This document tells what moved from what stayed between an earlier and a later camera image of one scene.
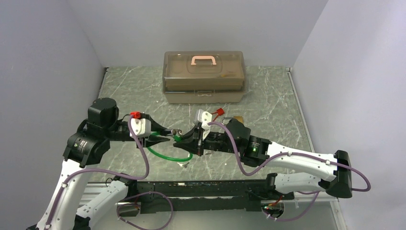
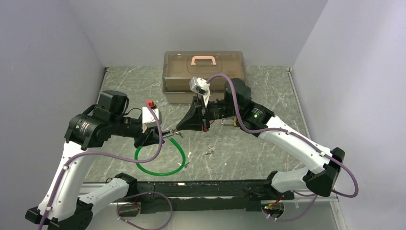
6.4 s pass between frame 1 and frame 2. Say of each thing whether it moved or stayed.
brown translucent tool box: stayed
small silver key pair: stayed
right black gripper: moved
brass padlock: stayed
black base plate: stayed
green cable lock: moved
